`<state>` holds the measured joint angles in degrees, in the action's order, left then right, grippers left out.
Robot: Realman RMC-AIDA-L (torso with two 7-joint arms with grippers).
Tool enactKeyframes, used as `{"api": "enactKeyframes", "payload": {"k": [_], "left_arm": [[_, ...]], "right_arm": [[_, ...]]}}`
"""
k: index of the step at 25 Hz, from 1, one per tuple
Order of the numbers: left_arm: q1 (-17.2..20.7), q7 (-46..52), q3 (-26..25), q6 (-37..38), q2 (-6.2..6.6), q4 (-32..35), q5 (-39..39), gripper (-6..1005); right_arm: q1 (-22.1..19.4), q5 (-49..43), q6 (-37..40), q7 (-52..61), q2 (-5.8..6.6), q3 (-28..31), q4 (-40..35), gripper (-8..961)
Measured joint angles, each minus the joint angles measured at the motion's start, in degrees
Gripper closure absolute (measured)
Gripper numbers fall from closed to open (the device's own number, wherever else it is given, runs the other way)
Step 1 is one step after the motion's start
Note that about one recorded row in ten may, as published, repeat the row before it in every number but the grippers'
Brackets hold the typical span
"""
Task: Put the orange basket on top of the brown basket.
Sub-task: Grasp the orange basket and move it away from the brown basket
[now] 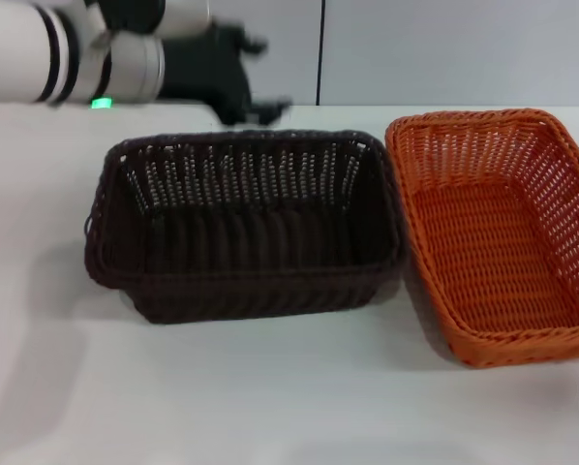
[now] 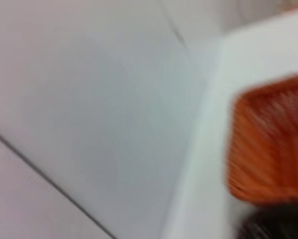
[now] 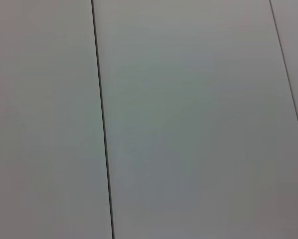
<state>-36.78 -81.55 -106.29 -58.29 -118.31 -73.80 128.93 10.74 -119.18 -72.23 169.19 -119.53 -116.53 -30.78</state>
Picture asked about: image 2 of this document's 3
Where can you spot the dark brown wicker basket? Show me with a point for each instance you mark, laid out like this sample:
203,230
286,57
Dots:
278,225

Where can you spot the orange wicker basket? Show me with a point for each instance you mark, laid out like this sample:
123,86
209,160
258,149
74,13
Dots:
268,149

